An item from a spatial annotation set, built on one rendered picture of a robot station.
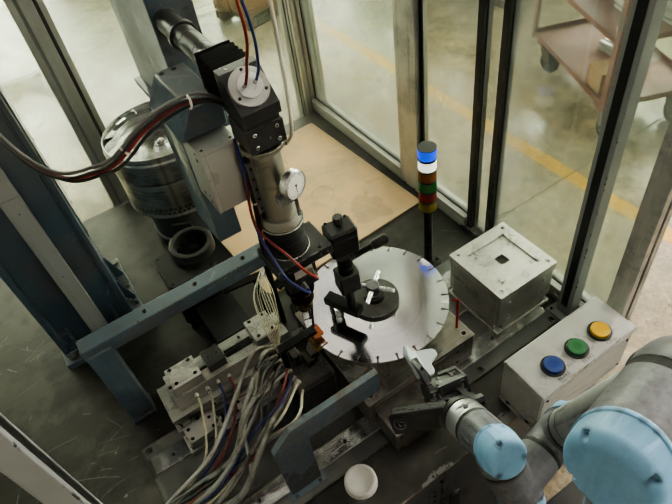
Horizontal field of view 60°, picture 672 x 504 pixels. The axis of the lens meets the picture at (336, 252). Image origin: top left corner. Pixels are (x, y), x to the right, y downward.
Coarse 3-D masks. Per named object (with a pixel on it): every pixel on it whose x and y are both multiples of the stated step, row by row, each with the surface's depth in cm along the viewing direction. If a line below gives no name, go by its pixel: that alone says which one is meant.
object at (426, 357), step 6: (408, 348) 120; (408, 354) 118; (414, 354) 118; (420, 354) 119; (426, 354) 118; (432, 354) 118; (408, 360) 118; (420, 360) 118; (426, 360) 118; (432, 360) 118; (426, 366) 117; (432, 366) 117; (414, 372) 117; (432, 372) 116
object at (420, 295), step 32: (384, 256) 140; (416, 256) 139; (320, 288) 136; (416, 288) 133; (320, 320) 130; (352, 320) 129; (384, 320) 128; (416, 320) 127; (352, 352) 123; (384, 352) 122
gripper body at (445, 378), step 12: (444, 372) 116; (456, 372) 116; (420, 384) 114; (432, 384) 113; (444, 384) 111; (456, 384) 112; (468, 384) 112; (432, 396) 111; (444, 396) 111; (456, 396) 106; (468, 396) 106; (480, 396) 107; (444, 408) 106; (444, 420) 105
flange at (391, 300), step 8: (368, 280) 135; (384, 280) 134; (360, 296) 132; (384, 296) 131; (392, 296) 131; (376, 304) 129; (384, 304) 129; (392, 304) 129; (368, 312) 128; (376, 312) 128; (384, 312) 128; (392, 312) 129
